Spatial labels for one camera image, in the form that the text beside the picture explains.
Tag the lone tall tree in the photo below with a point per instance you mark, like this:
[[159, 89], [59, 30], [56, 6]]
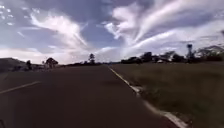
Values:
[[91, 58]]

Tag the dark asphalt road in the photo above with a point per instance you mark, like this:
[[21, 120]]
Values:
[[73, 96]]

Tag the pale kerb strip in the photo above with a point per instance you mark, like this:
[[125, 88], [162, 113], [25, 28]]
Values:
[[146, 103]]

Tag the row of dark trees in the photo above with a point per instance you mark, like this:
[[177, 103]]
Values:
[[166, 57]]

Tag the round dark tree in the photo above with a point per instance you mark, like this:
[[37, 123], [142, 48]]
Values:
[[51, 62]]

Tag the dry grass field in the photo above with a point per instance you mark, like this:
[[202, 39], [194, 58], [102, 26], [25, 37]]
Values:
[[180, 86]]

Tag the tall pole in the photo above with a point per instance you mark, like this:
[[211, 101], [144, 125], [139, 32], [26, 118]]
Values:
[[189, 51]]

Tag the distant hill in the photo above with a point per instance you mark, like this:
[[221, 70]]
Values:
[[10, 63]]

